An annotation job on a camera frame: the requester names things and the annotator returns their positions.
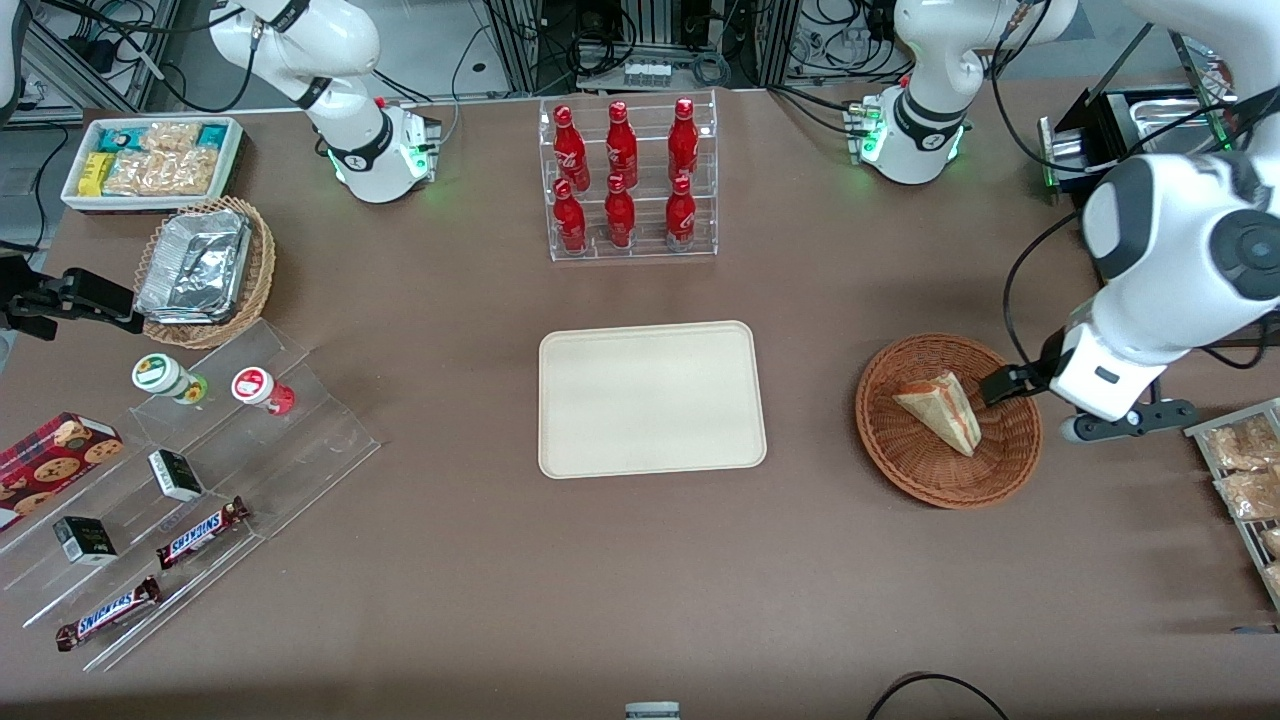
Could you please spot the teal snack packet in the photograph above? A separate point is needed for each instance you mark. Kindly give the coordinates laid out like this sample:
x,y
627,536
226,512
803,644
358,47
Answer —
x,y
122,138
212,135

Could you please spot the clear bag of crackers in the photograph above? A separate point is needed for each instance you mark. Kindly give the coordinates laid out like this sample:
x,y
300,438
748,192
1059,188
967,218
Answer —
x,y
1245,445
1250,495

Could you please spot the beige plastic tray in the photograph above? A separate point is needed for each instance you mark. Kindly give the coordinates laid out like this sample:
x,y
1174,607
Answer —
x,y
650,400

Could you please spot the white plastic snack bin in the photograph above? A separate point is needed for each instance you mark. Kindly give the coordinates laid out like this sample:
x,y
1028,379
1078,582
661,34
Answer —
x,y
232,165

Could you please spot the clear acrylic stepped display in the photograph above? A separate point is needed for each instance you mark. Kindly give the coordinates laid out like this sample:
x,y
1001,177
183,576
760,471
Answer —
x,y
300,440

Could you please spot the white power strip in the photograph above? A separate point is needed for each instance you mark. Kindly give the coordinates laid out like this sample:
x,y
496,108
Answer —
x,y
647,73

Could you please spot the black tray holder box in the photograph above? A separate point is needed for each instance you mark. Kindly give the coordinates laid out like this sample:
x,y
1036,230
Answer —
x,y
1110,130

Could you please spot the small black box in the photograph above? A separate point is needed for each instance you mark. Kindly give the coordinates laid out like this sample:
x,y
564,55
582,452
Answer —
x,y
85,540
176,475

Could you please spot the yellow snack packet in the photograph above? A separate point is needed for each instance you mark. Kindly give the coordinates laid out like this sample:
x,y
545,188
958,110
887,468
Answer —
x,y
95,175

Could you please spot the stack of foil trays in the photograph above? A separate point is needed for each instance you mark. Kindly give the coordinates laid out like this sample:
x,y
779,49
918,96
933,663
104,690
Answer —
x,y
195,265

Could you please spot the Snickers chocolate bar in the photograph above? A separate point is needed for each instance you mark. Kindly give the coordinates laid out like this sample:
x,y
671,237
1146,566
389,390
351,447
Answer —
x,y
105,613
200,533

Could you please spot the triangle sandwich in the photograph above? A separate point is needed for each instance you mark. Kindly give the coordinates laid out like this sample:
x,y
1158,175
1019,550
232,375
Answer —
x,y
945,410

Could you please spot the light oval wicker basket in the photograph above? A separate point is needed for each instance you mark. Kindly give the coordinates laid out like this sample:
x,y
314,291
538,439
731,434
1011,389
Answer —
x,y
260,270

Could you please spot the brown round wicker basket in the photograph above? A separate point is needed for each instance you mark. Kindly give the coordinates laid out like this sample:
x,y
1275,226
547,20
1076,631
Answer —
x,y
930,470

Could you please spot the large clear rice cracker bag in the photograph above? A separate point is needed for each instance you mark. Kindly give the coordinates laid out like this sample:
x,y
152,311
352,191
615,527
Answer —
x,y
160,173

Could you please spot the clear acrylic bottle rack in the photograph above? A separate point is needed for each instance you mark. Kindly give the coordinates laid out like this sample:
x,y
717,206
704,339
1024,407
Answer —
x,y
645,215

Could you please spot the small grey device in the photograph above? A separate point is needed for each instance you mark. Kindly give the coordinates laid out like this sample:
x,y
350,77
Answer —
x,y
652,711

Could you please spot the red plaid cookie box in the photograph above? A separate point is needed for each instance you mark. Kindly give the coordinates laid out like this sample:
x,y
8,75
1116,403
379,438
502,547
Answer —
x,y
50,465

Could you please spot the red cola bottle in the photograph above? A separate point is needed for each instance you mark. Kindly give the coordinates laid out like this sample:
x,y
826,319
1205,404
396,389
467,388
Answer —
x,y
620,218
683,140
621,145
570,222
570,150
680,218

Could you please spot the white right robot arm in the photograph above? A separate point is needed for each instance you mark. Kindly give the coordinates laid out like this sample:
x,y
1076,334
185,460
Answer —
x,y
350,150

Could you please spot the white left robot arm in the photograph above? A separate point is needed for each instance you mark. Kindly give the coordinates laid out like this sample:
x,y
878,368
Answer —
x,y
1170,250

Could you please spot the white cup with green lid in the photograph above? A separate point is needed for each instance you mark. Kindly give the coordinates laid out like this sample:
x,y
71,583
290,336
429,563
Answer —
x,y
160,375

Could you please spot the stainless steel tray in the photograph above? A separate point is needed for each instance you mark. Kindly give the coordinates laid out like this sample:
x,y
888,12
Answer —
x,y
1170,115

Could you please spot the white cup with red lid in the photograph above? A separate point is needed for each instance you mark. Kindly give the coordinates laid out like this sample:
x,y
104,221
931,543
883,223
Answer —
x,y
258,388

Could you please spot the small clear rice cracker bag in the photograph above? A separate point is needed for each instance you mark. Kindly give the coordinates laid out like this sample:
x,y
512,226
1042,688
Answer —
x,y
170,136

